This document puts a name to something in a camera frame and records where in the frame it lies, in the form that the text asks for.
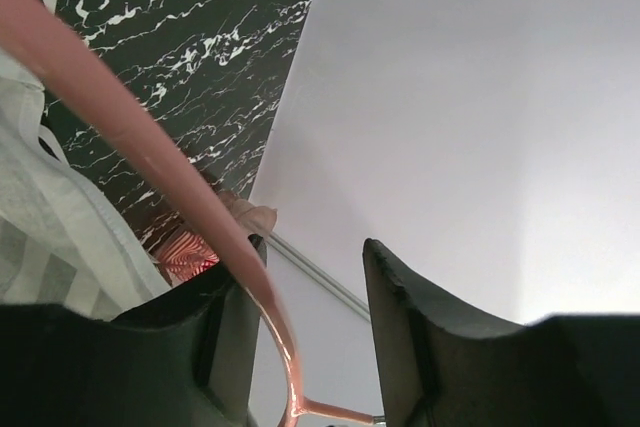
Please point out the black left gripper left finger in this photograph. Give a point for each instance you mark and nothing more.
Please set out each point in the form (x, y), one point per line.
(184, 358)

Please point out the black white striped tank top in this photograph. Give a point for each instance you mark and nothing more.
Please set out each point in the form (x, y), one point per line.
(62, 240)

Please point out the pink plastic hanger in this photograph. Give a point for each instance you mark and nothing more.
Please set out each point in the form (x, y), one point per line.
(52, 51)

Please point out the aluminium frame rail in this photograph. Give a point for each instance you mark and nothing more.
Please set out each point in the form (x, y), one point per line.
(319, 276)

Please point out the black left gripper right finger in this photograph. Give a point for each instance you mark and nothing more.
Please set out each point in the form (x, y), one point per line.
(444, 362)

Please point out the red white striped tank top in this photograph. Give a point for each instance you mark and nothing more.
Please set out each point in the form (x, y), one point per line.
(183, 256)

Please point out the black marble pattern mat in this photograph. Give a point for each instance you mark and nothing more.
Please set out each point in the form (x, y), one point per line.
(211, 72)

